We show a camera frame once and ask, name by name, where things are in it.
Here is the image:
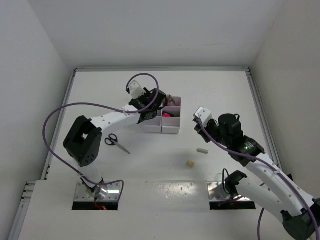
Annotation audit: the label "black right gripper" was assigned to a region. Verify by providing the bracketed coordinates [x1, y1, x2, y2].
[194, 118, 230, 148]

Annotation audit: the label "clear bottle of coloured pins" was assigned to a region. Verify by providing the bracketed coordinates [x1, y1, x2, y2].
[166, 94, 176, 107]

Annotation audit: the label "pink black highlighter marker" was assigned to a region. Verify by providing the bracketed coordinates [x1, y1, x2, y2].
[163, 112, 171, 118]

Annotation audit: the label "black handled scissors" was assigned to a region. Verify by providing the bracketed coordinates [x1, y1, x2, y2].
[104, 133, 131, 155]

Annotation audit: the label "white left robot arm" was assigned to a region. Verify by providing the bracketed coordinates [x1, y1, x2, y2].
[63, 86, 170, 193]

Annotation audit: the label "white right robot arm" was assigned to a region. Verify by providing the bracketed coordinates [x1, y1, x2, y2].
[194, 109, 320, 240]

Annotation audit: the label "white divided organiser left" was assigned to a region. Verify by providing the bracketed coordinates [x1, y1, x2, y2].
[141, 111, 162, 134]

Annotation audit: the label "beige eraser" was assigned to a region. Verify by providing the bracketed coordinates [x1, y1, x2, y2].
[186, 161, 195, 168]

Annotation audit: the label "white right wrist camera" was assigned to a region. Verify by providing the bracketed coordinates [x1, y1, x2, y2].
[193, 106, 213, 127]

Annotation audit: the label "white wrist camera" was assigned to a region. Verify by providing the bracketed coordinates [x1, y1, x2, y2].
[193, 106, 213, 127]
[126, 80, 146, 99]

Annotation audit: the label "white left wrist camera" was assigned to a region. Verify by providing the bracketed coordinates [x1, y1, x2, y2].
[126, 80, 146, 99]

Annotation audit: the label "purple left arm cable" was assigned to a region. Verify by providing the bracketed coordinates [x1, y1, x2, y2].
[42, 73, 160, 198]

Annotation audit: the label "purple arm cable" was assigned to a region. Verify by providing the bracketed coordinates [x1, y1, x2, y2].
[42, 73, 160, 198]
[198, 117, 320, 240]

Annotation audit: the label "aluminium frame rail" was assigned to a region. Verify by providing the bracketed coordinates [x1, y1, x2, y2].
[246, 67, 276, 148]

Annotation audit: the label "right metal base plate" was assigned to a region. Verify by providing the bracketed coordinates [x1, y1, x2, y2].
[206, 181, 254, 201]

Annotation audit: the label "metal base plate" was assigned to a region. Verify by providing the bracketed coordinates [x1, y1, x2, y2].
[206, 181, 254, 201]
[73, 181, 123, 203]

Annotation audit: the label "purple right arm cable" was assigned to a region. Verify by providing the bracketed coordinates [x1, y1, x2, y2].
[198, 117, 320, 240]

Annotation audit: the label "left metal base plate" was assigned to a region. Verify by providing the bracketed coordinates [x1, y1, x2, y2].
[73, 181, 123, 203]

